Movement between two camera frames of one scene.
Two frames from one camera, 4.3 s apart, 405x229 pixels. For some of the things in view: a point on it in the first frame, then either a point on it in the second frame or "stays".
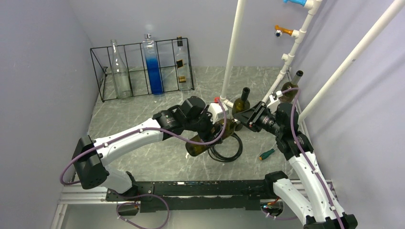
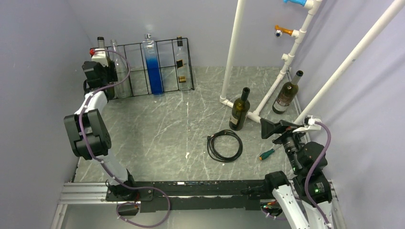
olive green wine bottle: x=193 y=149 → x=111 y=89
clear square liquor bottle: x=183 y=67 stays
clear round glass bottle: x=120 y=73 stays
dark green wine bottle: x=240 y=105 stays
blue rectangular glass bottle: x=151 y=52 stays
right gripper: x=250 y=117 → x=268 y=127
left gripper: x=207 y=135 → x=112 y=76
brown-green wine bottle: x=289 y=97 stays
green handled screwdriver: x=266 y=154 stays
